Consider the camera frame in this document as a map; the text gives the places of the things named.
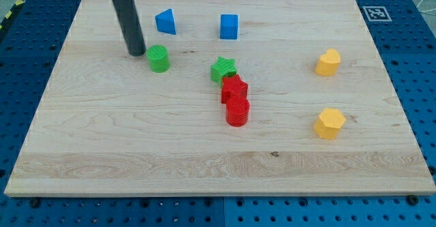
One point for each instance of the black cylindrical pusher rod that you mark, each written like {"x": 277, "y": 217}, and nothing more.
{"x": 130, "y": 26}

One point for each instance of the green cylinder block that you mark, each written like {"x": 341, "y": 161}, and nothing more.
{"x": 158, "y": 58}

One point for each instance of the green star block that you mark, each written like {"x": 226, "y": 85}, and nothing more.
{"x": 222, "y": 68}

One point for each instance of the red star block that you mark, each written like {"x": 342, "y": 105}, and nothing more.
{"x": 233, "y": 86}

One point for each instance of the blue triangle block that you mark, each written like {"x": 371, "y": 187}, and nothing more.
{"x": 165, "y": 22}

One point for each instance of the yellow black hazard tape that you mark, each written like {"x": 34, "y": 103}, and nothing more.
{"x": 12, "y": 14}

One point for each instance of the blue cube block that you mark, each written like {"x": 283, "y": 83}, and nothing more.
{"x": 229, "y": 27}

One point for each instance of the light wooden board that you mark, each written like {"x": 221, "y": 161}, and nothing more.
{"x": 107, "y": 126}

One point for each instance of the red cylinder block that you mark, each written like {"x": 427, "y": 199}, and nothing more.
{"x": 237, "y": 111}

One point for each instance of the yellow heart block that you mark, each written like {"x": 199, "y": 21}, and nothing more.
{"x": 328, "y": 63}

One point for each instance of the yellow hexagon block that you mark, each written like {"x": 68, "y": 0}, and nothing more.
{"x": 329, "y": 123}

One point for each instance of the white fiducial marker tag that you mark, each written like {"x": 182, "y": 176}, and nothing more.
{"x": 375, "y": 13}

